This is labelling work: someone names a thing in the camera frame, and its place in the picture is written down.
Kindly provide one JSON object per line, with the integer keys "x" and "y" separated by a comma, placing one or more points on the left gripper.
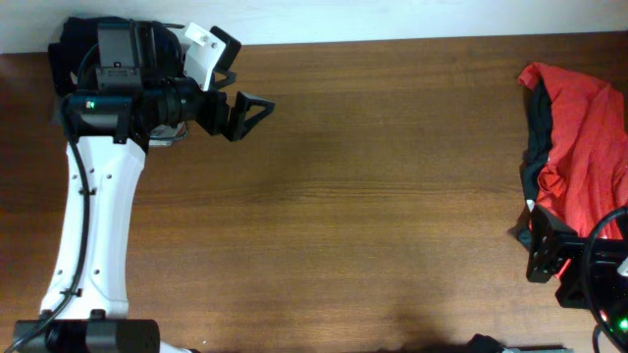
{"x": 236, "y": 126}

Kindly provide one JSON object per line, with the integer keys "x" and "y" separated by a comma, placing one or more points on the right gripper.
{"x": 598, "y": 273}

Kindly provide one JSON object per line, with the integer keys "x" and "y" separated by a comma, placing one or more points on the black polo shirt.
{"x": 119, "y": 77}

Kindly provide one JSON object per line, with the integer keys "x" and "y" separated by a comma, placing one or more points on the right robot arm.
{"x": 609, "y": 322}

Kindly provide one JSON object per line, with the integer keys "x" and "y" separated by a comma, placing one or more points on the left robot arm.
{"x": 86, "y": 307}

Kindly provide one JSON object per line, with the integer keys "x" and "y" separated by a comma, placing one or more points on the red t-shirt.
{"x": 586, "y": 175}

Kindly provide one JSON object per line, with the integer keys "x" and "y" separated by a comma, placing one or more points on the folded grey garment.
{"x": 165, "y": 136}

